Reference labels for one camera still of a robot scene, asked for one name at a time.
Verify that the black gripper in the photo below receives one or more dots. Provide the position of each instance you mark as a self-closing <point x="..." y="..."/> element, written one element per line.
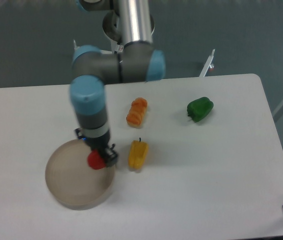
<point x="101" y="143"/>

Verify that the red bell pepper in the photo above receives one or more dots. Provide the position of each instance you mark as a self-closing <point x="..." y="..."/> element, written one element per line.
<point x="95" y="161"/>

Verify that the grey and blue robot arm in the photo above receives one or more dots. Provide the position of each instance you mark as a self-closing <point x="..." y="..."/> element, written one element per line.
<point x="129" y="24"/>

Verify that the beige round plate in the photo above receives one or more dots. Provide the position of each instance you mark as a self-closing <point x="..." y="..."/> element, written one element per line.
<point x="71" y="180"/>

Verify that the yellow bell pepper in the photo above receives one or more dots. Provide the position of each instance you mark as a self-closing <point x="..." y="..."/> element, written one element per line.
<point x="137" y="154"/>

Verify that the orange bell pepper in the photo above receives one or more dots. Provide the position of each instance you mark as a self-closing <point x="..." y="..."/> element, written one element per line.
<point x="137" y="112"/>

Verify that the green bell pepper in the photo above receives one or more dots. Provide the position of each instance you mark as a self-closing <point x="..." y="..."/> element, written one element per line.
<point x="198" y="109"/>

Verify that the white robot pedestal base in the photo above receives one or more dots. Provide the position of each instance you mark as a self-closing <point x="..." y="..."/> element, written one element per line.
<point x="111" y="28"/>

